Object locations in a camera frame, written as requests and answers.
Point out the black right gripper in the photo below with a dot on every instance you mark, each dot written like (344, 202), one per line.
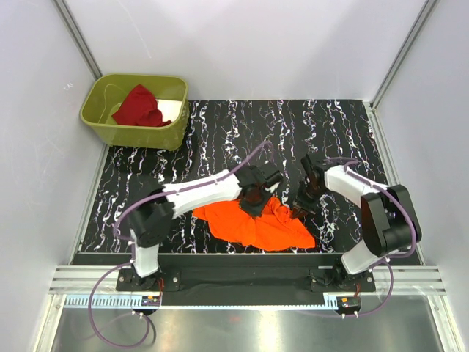
(299, 210)

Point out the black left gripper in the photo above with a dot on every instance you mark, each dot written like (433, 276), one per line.
(255, 211)

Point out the orange t shirt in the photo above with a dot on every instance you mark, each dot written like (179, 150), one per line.
(274, 230)

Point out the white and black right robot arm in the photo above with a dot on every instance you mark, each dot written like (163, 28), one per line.
(389, 223)

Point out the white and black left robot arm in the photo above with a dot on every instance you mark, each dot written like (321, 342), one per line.
(150, 222)

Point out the black marbled table mat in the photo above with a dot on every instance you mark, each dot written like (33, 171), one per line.
(222, 133)

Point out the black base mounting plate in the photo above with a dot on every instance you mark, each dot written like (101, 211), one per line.
(228, 280)

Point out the white cloth in bin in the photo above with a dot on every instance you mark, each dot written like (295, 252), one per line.
(170, 109)

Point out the dark red t shirt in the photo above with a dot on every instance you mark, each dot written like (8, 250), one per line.
(140, 108)

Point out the green plastic bin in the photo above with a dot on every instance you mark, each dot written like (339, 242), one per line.
(108, 93)

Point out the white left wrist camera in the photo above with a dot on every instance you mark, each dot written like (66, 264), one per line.
(273, 189)

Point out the aluminium frame rail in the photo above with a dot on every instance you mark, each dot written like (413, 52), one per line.
(73, 28)

